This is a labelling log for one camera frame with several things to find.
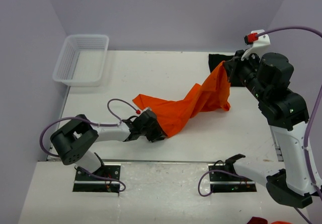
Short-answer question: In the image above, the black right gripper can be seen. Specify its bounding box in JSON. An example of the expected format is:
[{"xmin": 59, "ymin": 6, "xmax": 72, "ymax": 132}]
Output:
[{"xmin": 224, "ymin": 48, "xmax": 270, "ymax": 101}]

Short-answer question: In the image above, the orange t shirt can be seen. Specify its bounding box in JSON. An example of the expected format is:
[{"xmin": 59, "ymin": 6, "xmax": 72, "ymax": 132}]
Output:
[{"xmin": 132, "ymin": 61, "xmax": 230, "ymax": 137}]

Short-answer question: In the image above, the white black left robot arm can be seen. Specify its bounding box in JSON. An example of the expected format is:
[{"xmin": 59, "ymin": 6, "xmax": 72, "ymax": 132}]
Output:
[{"xmin": 50, "ymin": 109, "xmax": 168, "ymax": 180}]

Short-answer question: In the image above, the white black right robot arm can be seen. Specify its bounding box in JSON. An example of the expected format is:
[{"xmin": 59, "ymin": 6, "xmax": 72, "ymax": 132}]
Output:
[{"xmin": 224, "ymin": 50, "xmax": 321, "ymax": 209}]

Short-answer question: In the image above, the folded black t shirt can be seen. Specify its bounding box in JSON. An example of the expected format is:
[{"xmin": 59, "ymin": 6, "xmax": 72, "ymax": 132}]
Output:
[{"xmin": 208, "ymin": 53, "xmax": 246, "ymax": 88}]

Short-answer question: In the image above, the white plastic mesh basket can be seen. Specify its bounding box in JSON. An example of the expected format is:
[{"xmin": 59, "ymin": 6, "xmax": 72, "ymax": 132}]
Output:
[{"xmin": 52, "ymin": 34, "xmax": 109, "ymax": 87}]

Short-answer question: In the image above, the dark red cloth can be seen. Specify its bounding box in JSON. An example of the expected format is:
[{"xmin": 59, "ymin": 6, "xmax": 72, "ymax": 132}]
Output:
[{"xmin": 247, "ymin": 216, "xmax": 268, "ymax": 224}]

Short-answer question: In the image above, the orange cloth at edge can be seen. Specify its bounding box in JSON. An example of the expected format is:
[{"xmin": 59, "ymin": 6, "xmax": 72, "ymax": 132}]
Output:
[{"xmin": 271, "ymin": 220, "xmax": 292, "ymax": 224}]

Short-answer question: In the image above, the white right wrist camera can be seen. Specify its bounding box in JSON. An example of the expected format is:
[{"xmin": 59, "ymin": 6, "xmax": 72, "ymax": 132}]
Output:
[{"xmin": 241, "ymin": 30, "xmax": 271, "ymax": 60}]

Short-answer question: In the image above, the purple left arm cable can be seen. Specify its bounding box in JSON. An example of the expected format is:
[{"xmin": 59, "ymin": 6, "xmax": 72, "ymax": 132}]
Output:
[{"xmin": 40, "ymin": 98, "xmax": 141, "ymax": 157}]

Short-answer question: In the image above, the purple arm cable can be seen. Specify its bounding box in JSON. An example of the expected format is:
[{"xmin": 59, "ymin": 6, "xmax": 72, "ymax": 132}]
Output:
[
  {"xmin": 40, "ymin": 98, "xmax": 141, "ymax": 157},
  {"xmin": 243, "ymin": 26, "xmax": 322, "ymax": 224}
]

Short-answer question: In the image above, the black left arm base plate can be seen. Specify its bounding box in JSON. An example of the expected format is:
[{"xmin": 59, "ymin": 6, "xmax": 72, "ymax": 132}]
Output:
[{"xmin": 72, "ymin": 164, "xmax": 123, "ymax": 193}]

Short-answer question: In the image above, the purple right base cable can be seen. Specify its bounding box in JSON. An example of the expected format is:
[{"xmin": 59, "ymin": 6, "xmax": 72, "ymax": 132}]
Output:
[{"xmin": 197, "ymin": 170, "xmax": 252, "ymax": 197}]

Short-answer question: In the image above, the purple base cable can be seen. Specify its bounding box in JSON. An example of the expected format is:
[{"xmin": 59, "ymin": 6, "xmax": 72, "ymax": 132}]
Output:
[
  {"xmin": 197, "ymin": 170, "xmax": 252, "ymax": 197},
  {"xmin": 76, "ymin": 167, "xmax": 126, "ymax": 192}
]

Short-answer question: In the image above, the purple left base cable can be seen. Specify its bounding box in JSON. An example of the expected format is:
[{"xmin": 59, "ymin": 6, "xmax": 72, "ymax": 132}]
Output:
[{"xmin": 76, "ymin": 167, "xmax": 126, "ymax": 192}]

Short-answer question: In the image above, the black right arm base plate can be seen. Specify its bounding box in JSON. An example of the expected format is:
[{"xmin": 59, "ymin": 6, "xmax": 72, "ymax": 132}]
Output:
[{"xmin": 209, "ymin": 171, "xmax": 257, "ymax": 193}]

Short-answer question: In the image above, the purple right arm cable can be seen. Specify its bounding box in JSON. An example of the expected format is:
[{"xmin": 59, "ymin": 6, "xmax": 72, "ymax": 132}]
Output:
[{"xmin": 243, "ymin": 26, "xmax": 322, "ymax": 224}]

